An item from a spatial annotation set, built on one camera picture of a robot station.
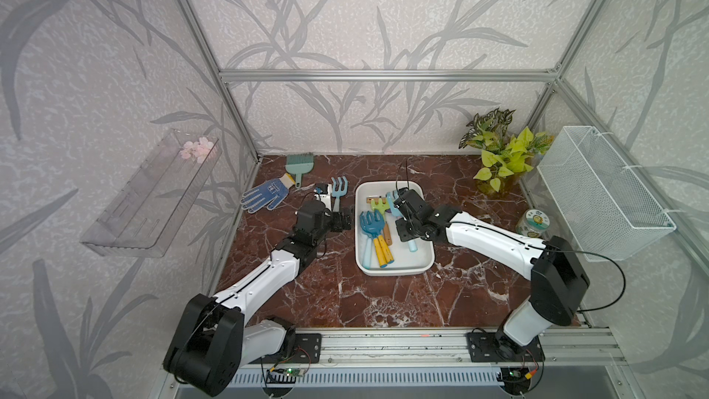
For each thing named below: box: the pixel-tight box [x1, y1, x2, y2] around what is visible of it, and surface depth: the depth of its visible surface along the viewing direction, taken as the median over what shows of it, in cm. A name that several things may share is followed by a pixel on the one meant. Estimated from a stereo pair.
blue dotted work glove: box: [240, 172, 296, 214], surface depth 110 cm
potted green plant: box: [458, 108, 554, 194], surface depth 93 cm
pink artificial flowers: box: [180, 136, 215, 165], surface depth 78 cm
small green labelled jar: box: [515, 208, 551, 239], surface depth 93 cm
